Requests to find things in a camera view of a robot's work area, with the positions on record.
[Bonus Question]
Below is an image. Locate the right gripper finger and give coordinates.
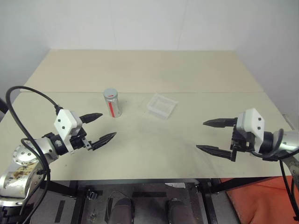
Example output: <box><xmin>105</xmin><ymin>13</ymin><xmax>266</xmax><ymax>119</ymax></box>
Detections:
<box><xmin>196</xmin><ymin>144</ymin><xmax>236</xmax><ymax>162</ymax></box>
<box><xmin>202</xmin><ymin>118</ymin><xmax>238</xmax><ymax>129</ymax></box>

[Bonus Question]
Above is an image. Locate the clear square plastic container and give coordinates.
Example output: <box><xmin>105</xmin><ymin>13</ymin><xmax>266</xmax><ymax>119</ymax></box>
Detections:
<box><xmin>146</xmin><ymin>93</ymin><xmax>179</xmax><ymax>120</ymax></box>

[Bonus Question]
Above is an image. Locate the grey bottle cap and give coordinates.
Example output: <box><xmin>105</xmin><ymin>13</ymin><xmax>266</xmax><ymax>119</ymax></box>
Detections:
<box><xmin>103</xmin><ymin>88</ymin><xmax>119</xmax><ymax>100</ymax></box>

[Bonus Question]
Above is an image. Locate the white paper label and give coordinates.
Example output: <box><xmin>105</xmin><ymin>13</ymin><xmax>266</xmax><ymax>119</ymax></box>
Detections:
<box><xmin>164</xmin><ymin>182</ymin><xmax>187</xmax><ymax>189</ymax></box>

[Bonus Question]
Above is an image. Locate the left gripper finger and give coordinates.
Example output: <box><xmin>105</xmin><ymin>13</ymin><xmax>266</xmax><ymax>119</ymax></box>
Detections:
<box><xmin>80</xmin><ymin>112</ymin><xmax>104</xmax><ymax>125</ymax></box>
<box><xmin>90</xmin><ymin>132</ymin><xmax>117</xmax><ymax>151</ymax></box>

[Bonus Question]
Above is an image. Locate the dark rounded shape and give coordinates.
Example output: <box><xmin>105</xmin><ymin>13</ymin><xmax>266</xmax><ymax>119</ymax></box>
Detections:
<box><xmin>109</xmin><ymin>197</ymin><xmax>135</xmax><ymax>224</ymax></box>
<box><xmin>165</xmin><ymin>197</ymin><xmax>185</xmax><ymax>224</ymax></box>

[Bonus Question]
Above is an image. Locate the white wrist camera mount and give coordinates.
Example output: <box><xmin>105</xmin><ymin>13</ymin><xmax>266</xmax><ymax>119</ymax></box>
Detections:
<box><xmin>236</xmin><ymin>108</ymin><xmax>266</xmax><ymax>152</ymax></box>
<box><xmin>53</xmin><ymin>109</ymin><xmax>84</xmax><ymax>155</ymax></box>

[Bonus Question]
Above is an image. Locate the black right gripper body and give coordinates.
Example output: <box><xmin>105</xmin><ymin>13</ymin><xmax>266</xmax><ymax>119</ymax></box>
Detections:
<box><xmin>230</xmin><ymin>124</ymin><xmax>256</xmax><ymax>155</ymax></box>

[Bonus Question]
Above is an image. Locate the black tape strip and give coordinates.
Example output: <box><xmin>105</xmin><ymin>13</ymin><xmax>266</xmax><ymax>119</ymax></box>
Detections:
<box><xmin>132</xmin><ymin>191</ymin><xmax>168</xmax><ymax>198</ymax></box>

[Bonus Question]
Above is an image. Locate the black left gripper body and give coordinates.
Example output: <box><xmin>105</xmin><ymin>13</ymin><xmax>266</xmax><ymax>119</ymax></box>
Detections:
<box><xmin>69</xmin><ymin>127</ymin><xmax>94</xmax><ymax>151</ymax></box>

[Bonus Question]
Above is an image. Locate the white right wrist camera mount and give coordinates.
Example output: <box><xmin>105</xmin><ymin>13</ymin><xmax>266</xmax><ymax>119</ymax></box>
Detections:
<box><xmin>236</xmin><ymin>108</ymin><xmax>266</xmax><ymax>152</ymax></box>

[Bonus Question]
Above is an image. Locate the grey metal base plate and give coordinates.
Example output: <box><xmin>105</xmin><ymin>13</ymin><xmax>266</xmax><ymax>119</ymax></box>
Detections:
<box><xmin>79</xmin><ymin>182</ymin><xmax>207</xmax><ymax>224</ymax></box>

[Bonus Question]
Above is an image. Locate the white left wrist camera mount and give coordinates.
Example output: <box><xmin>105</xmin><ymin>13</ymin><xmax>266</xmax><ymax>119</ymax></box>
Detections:
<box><xmin>53</xmin><ymin>109</ymin><xmax>84</xmax><ymax>155</ymax></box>

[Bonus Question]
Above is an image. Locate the black metal table frame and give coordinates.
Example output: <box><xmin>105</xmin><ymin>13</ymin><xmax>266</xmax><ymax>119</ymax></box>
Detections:
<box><xmin>48</xmin><ymin>177</ymin><xmax>283</xmax><ymax>224</ymax></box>

